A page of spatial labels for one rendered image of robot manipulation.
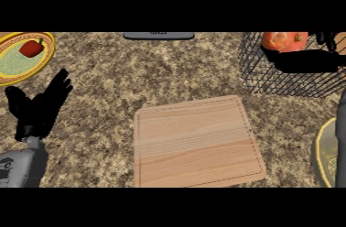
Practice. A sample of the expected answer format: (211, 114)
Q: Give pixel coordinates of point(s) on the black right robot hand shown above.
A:
(306, 62)

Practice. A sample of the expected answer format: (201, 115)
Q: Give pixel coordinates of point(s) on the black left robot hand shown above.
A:
(38, 111)

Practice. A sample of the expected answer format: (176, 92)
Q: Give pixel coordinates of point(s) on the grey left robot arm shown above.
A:
(22, 166)

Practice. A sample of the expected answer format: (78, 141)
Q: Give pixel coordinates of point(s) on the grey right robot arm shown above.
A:
(340, 145)

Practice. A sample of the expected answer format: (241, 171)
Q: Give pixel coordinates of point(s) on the wooden cutting board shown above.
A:
(198, 142)

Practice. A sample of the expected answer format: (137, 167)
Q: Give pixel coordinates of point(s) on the yellow patterned plate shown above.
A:
(14, 61)

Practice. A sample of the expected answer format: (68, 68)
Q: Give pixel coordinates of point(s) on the red bell pepper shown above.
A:
(31, 48)

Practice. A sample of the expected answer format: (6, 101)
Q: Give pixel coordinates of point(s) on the yellow-rimmed dark plate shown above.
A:
(325, 154)

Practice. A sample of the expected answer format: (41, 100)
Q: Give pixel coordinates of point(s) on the grey flat appliance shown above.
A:
(158, 35)

